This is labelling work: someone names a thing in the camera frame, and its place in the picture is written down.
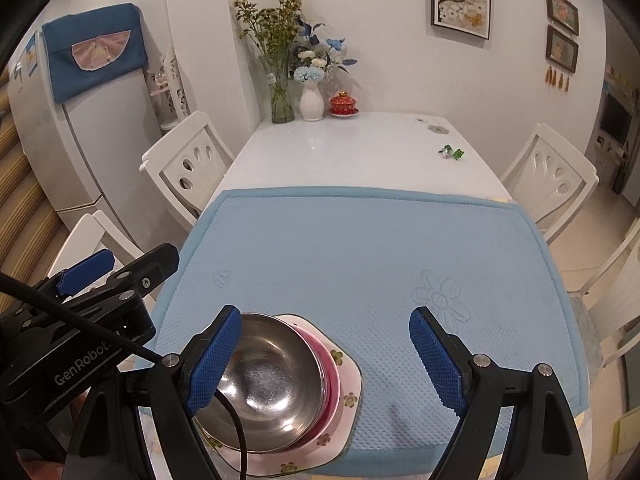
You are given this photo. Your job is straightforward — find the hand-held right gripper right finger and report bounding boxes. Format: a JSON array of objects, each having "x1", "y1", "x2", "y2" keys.
[{"x1": 409, "y1": 306, "x2": 590, "y2": 480}]

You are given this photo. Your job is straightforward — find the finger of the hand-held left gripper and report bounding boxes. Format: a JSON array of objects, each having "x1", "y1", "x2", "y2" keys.
[
  {"x1": 65, "y1": 242, "x2": 180, "y2": 319},
  {"x1": 32, "y1": 248, "x2": 116, "y2": 307}
]

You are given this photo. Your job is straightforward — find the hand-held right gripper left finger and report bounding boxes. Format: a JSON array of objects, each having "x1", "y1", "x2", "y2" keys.
[{"x1": 65, "y1": 305, "x2": 244, "y2": 480}]

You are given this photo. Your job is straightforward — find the blue steel bowl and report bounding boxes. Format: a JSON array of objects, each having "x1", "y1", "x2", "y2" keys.
[{"x1": 192, "y1": 312, "x2": 326, "y2": 451}]

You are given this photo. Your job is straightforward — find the white green flower plate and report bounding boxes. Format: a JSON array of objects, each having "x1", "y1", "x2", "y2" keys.
[{"x1": 197, "y1": 314, "x2": 363, "y2": 478}]

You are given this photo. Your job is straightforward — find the pink cartoon bowl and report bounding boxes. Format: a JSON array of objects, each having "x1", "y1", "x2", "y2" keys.
[{"x1": 280, "y1": 316, "x2": 346, "y2": 411}]

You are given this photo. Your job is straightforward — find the magenta steel bowl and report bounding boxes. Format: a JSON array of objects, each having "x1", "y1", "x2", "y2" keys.
[{"x1": 274, "y1": 316, "x2": 343, "y2": 453}]

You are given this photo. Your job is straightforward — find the person's left hand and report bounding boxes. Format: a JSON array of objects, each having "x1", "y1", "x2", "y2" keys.
[{"x1": 15, "y1": 391, "x2": 92, "y2": 480}]

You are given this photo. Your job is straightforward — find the white wooden chair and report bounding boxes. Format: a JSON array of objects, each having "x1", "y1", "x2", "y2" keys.
[
  {"x1": 565, "y1": 220, "x2": 640, "y2": 368},
  {"x1": 500, "y1": 122, "x2": 599, "y2": 246},
  {"x1": 45, "y1": 210, "x2": 158, "y2": 306},
  {"x1": 140, "y1": 110, "x2": 236, "y2": 233}
]

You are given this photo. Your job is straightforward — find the striped beige curtain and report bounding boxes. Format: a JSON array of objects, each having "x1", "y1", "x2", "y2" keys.
[{"x1": 0, "y1": 110, "x2": 68, "y2": 286}]

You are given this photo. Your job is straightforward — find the white refrigerator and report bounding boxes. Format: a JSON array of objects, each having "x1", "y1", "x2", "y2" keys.
[{"x1": 7, "y1": 25, "x2": 167, "y2": 217}]

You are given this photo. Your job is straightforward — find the light blue textured mat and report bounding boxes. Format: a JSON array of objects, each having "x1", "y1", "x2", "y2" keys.
[{"x1": 150, "y1": 187, "x2": 586, "y2": 461}]

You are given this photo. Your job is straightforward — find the white carved shelf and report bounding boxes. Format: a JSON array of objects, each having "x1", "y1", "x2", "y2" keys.
[{"x1": 149, "y1": 49, "x2": 192, "y2": 131}]

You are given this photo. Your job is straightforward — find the blue fridge cover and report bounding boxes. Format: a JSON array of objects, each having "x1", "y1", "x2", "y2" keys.
[{"x1": 40, "y1": 3, "x2": 150, "y2": 104}]

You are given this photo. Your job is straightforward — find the glass vase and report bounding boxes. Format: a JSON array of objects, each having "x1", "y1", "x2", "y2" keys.
[{"x1": 270, "y1": 72, "x2": 295, "y2": 124}]

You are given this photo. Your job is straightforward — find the white ceramic vase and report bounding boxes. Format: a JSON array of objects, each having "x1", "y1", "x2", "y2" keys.
[{"x1": 300, "y1": 81, "x2": 324, "y2": 122}]

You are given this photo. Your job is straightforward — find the red lidded teacup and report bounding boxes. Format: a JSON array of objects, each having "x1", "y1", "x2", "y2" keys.
[{"x1": 330, "y1": 91, "x2": 358, "y2": 113}]

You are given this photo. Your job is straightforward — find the dark screen appliance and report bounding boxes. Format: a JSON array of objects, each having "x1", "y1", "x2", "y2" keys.
[{"x1": 600, "y1": 93, "x2": 633, "y2": 144}]

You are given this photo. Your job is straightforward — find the orange hanging tassels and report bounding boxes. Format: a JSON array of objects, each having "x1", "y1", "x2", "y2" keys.
[{"x1": 545, "y1": 66, "x2": 571, "y2": 92}]

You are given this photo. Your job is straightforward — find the small framed flower picture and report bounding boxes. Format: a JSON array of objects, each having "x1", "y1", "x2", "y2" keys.
[
  {"x1": 545, "y1": 26, "x2": 580, "y2": 73},
  {"x1": 545, "y1": 0, "x2": 580, "y2": 36}
]

